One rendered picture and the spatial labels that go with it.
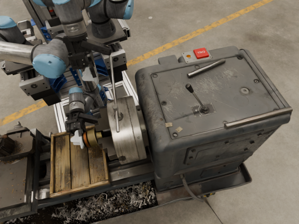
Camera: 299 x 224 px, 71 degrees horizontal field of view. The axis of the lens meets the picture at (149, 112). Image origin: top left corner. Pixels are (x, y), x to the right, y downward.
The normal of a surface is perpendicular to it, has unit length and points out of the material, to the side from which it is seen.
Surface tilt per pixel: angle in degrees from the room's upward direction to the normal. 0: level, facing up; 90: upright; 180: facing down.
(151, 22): 0
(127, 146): 56
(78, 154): 0
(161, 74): 0
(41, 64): 90
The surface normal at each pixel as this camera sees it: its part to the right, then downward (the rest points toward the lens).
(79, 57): 0.20, 0.59
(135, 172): -0.05, -0.54
